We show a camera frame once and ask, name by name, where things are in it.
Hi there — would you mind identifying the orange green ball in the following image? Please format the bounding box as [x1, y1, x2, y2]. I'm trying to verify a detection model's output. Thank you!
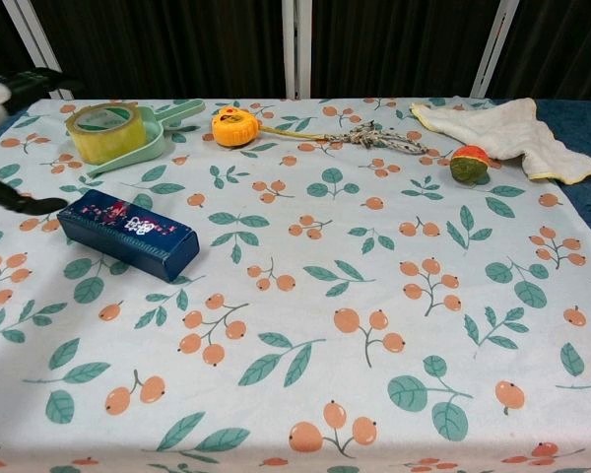
[449, 144, 491, 187]

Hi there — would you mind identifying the braided rope toy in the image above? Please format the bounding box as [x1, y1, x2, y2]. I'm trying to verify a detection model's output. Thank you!
[324, 121, 429, 157]

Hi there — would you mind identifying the white frame post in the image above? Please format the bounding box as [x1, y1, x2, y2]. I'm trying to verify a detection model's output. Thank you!
[470, 0, 521, 99]
[2, 0, 75, 100]
[281, 0, 312, 99]

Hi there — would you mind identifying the yellow tape measure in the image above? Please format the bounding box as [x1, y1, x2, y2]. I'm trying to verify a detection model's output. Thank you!
[211, 104, 332, 148]

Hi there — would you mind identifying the floral fruit tablecloth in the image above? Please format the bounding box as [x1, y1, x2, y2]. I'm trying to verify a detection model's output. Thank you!
[0, 97, 591, 473]

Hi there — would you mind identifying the clear packing tape roll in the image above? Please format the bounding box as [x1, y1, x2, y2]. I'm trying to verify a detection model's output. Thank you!
[64, 101, 147, 166]

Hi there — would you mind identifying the blue cardboard box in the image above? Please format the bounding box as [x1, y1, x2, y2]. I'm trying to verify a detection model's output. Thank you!
[56, 188, 201, 283]

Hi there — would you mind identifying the white towel yellow edge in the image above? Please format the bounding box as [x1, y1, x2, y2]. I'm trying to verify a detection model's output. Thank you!
[409, 97, 591, 186]

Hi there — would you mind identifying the black pleated curtain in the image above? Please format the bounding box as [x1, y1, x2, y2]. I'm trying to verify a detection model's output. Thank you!
[487, 0, 591, 102]
[308, 0, 501, 100]
[27, 0, 287, 100]
[0, 0, 55, 100]

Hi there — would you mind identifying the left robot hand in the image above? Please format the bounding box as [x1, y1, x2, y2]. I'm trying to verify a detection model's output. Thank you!
[0, 68, 85, 216]

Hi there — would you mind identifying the mint green plastic scoop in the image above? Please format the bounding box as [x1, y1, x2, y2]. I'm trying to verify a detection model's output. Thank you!
[85, 98, 207, 179]

